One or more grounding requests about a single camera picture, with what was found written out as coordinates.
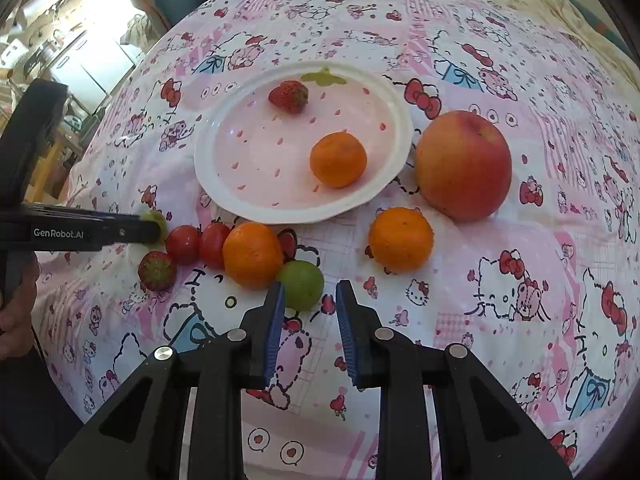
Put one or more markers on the person's left hand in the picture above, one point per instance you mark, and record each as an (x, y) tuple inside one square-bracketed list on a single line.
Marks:
[(17, 325)]

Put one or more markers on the small green fruit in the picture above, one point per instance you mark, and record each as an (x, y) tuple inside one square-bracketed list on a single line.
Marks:
[(154, 219)]

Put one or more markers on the orange mandarin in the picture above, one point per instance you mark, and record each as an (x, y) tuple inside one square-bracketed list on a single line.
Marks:
[(338, 159), (401, 239), (252, 255)]

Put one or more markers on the white and pink plate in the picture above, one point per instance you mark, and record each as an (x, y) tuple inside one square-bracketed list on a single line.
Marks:
[(260, 160)]

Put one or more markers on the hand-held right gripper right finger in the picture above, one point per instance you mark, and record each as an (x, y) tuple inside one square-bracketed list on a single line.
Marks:
[(346, 330)]

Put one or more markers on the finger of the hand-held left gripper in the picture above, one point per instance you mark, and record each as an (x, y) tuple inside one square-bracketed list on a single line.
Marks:
[(132, 230)]

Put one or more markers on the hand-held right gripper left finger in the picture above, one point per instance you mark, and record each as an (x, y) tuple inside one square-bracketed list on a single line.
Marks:
[(275, 330)]

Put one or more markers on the red strawberry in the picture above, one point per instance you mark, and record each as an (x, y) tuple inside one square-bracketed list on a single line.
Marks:
[(288, 96), (156, 271)]

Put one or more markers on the wooden furniture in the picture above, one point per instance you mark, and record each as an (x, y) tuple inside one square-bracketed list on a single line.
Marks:
[(55, 160)]

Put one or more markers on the red cherry tomato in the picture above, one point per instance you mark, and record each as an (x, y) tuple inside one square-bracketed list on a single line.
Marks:
[(215, 245), (182, 244)]

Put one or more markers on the green lime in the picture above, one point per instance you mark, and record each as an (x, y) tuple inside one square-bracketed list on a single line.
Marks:
[(302, 285)]

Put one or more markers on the white cabinet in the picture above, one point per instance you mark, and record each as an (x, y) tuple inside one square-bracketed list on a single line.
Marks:
[(95, 65)]

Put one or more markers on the pink cartoon printed blanket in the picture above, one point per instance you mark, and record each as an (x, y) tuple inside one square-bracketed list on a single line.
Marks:
[(500, 285)]

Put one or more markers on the large red apple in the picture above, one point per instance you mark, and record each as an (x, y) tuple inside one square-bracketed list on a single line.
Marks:
[(462, 165)]

